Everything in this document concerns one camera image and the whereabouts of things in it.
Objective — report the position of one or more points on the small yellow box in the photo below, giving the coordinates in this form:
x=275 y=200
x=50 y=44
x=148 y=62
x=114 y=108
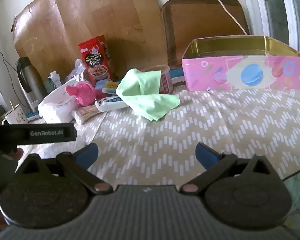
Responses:
x=111 y=84

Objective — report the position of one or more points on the round white food tub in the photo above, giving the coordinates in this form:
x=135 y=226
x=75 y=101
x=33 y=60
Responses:
x=166 y=82

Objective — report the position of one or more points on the pink tin box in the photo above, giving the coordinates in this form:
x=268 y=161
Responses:
x=215 y=72

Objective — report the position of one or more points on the clear plastic bag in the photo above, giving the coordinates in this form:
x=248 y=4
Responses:
x=77 y=67

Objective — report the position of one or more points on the brown chair back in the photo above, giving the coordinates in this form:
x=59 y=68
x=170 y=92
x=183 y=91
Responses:
x=190 y=22

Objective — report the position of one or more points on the white mug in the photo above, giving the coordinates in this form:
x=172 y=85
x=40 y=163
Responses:
x=16 y=116

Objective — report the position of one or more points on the large cardboard sheet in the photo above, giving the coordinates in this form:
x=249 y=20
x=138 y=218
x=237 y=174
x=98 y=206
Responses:
x=77 y=22

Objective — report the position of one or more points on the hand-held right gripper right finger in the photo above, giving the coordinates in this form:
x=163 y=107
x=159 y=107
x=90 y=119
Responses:
x=206 y=155

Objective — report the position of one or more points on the white window frame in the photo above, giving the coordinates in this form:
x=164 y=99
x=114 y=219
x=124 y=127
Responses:
x=285 y=5

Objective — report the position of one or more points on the pink plush toy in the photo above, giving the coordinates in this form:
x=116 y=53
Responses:
x=83 y=93

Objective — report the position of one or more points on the white plastic bottle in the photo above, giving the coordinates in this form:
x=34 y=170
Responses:
x=55 y=78

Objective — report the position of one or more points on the white plastic bag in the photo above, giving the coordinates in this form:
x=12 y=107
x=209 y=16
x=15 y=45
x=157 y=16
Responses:
x=55 y=105

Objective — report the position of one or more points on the white wipes packet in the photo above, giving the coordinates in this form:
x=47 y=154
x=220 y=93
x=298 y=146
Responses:
x=108 y=104

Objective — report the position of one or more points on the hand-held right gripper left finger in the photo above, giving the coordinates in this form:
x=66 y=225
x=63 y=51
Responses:
x=86 y=155

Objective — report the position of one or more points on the light green cloth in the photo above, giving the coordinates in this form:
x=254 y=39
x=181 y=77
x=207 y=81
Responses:
x=145 y=97

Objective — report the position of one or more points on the steel thermos jug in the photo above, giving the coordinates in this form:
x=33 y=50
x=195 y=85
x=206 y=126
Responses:
x=31 y=80

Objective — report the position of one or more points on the red cereal box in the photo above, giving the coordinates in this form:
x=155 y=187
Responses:
x=96 y=57

